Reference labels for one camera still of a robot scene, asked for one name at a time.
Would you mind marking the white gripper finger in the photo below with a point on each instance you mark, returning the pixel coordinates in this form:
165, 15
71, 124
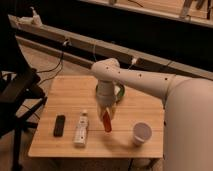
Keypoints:
101, 111
112, 111

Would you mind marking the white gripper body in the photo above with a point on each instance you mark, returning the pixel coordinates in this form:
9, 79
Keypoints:
105, 94

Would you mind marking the red pepper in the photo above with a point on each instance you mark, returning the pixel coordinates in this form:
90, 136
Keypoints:
107, 122

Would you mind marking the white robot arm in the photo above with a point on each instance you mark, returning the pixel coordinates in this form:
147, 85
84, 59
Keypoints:
188, 106

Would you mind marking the green plate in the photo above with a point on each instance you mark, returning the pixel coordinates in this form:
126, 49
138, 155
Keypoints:
119, 90

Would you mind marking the white squeeze bottle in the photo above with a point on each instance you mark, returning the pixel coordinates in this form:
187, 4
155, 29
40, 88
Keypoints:
81, 130

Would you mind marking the black rectangular remote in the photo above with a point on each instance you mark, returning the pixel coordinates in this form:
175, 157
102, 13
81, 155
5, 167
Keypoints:
59, 126

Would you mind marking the black chair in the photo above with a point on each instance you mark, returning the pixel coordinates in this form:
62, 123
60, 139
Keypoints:
20, 95

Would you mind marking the grey metal rail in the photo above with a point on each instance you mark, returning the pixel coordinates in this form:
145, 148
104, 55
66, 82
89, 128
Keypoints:
106, 50

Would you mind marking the white power adapter on rail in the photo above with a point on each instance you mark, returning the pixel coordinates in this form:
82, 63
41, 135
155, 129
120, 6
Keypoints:
35, 19

